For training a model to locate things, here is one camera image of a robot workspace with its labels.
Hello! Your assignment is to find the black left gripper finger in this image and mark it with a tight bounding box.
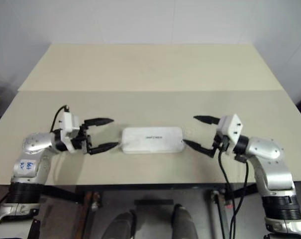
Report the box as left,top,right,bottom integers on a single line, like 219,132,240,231
87,141,120,155
84,117,115,129

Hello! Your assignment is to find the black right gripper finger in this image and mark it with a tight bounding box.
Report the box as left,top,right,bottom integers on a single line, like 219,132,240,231
193,115,222,125
183,139,216,158

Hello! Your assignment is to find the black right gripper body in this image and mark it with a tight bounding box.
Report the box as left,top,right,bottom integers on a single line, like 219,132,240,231
210,131,231,154

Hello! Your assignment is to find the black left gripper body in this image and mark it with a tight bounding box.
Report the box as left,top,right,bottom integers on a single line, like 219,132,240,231
70,123,93,154

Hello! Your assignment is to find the white plastic pencil case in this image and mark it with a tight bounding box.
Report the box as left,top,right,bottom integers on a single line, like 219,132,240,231
117,126,186,155

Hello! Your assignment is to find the rusty metal table leg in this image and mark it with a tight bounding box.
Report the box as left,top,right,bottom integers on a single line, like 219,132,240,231
210,190,231,239
83,191,101,239

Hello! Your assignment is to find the black flat bar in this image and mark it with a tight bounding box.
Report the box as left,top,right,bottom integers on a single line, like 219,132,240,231
134,199,174,206

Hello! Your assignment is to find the dark rounded shape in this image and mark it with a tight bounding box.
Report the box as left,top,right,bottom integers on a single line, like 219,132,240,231
107,210,137,239
171,204,199,239

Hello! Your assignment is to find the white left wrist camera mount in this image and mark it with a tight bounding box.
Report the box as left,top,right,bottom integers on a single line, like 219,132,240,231
57,110,82,154

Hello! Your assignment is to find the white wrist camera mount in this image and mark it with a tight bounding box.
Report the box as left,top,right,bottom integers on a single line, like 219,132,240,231
218,113,244,153
57,110,82,154

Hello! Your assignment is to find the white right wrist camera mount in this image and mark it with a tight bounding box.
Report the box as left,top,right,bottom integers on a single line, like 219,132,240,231
218,113,244,153

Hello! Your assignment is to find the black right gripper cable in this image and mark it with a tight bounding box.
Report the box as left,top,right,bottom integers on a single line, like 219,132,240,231
217,148,237,239

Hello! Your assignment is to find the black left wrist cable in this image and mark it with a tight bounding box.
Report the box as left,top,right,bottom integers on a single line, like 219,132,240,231
50,105,71,133

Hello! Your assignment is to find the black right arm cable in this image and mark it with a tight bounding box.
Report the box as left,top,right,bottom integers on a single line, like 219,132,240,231
230,155,249,239

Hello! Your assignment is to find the black table frame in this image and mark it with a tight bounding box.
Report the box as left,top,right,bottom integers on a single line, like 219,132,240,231
40,183,263,204

